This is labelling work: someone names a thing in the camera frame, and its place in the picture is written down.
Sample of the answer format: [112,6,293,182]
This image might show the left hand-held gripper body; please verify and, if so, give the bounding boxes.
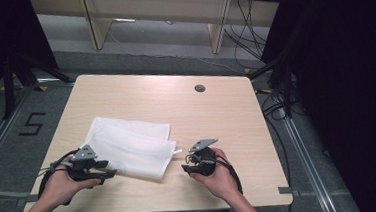
[66,144,99,183]

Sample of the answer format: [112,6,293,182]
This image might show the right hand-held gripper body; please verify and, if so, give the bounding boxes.
[183,137,221,178]

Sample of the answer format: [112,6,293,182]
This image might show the white mesh laundry bag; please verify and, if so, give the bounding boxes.
[79,111,185,186]

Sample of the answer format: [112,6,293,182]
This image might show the person's right hand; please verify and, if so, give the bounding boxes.
[188,146,241,204]

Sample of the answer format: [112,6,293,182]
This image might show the person's left hand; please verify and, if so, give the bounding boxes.
[43,162,105,210]

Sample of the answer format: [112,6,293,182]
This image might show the black metal stand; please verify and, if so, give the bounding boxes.
[246,57,299,122]
[0,48,77,121]

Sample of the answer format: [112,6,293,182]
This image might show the black curtain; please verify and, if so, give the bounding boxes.
[256,0,376,212]
[0,0,62,117]

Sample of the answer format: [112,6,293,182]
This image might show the light wooden desk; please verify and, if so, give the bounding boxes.
[28,0,294,68]

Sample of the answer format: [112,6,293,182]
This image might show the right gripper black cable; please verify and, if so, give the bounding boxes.
[212,152,244,197]

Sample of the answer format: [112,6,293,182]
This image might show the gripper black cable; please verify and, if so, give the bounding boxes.
[212,152,244,197]
[34,148,85,209]

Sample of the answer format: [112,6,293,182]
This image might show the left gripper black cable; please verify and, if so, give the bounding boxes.
[34,148,85,209]

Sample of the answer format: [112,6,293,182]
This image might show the black floor cables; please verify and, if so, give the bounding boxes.
[254,83,305,195]

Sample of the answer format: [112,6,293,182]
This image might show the aluminium floor rail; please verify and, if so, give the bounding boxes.
[275,104,339,212]
[0,86,40,180]
[277,181,352,202]
[0,186,41,209]

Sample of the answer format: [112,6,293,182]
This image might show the black cables under desk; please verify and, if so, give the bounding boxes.
[221,0,272,71]

